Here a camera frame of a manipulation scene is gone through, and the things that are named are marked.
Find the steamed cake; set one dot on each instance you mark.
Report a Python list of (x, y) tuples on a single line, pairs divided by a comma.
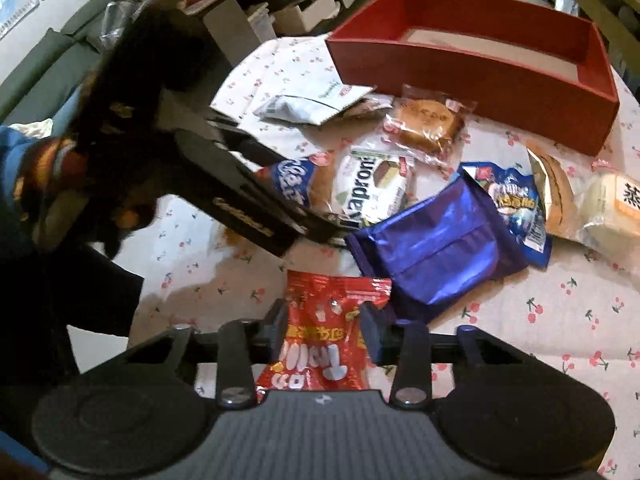
[(599, 210)]

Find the orange blue tofu snack bag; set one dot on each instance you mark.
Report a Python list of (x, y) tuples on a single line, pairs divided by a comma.
[(307, 181)]

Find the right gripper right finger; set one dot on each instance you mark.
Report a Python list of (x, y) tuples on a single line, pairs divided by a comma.
[(405, 345)]

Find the white storage box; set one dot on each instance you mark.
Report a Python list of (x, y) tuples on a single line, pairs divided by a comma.
[(297, 19)]

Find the Kaprons wafer packet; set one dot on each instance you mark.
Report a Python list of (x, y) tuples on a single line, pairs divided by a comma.
[(370, 186)]

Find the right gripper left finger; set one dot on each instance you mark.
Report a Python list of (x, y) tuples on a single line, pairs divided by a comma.
[(242, 344)]

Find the shiny blue foil packet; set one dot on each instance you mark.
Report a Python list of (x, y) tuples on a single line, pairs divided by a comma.
[(437, 251)]

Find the round pastry in red wrapper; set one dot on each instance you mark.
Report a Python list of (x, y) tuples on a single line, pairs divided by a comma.
[(426, 123)]

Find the red cardboard box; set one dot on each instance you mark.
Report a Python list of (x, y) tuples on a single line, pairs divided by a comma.
[(524, 65)]

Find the small blue candy bag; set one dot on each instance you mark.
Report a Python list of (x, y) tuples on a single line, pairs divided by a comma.
[(517, 200)]

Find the red snack bag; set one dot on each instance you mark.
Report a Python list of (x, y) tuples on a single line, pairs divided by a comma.
[(323, 348)]

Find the left hand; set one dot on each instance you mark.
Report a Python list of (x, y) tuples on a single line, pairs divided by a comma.
[(66, 197)]

